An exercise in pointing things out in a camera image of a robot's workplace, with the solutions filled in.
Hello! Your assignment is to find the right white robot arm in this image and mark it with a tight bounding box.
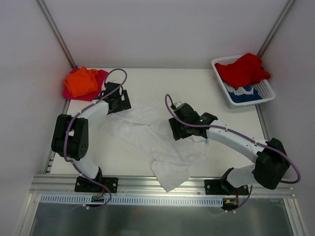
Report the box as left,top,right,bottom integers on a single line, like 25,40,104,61
169,103,290,195

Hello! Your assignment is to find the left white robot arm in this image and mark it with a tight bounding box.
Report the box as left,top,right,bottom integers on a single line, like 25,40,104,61
51,82,131,192

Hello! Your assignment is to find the pink folded t shirt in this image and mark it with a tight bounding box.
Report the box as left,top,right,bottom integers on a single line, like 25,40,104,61
62,67,108,101

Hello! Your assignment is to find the orange folded t shirt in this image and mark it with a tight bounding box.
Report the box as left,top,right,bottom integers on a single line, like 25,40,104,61
63,67,99,98

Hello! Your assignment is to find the blue white t shirt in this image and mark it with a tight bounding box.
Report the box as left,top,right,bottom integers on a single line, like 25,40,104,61
223,83,262,103

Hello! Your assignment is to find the red crumpled t shirt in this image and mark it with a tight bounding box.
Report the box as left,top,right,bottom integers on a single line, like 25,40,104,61
215,53,271,89

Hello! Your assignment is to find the white plastic basket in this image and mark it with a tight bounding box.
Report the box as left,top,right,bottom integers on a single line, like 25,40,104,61
211,55,275,109

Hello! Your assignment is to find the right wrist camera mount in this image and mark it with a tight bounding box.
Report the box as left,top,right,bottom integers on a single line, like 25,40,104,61
171,101,182,110

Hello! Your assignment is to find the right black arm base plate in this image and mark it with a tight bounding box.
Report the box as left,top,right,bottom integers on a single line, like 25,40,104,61
204,179,249,196

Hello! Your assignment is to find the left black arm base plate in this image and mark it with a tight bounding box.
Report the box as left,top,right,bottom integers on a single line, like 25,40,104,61
74,177,119,193

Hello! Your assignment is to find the aluminium front rail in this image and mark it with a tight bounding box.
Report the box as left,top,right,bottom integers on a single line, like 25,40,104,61
30,174,296,199

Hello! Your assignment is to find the white slotted cable duct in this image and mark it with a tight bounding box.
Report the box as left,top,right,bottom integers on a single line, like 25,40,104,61
40,194,223,207

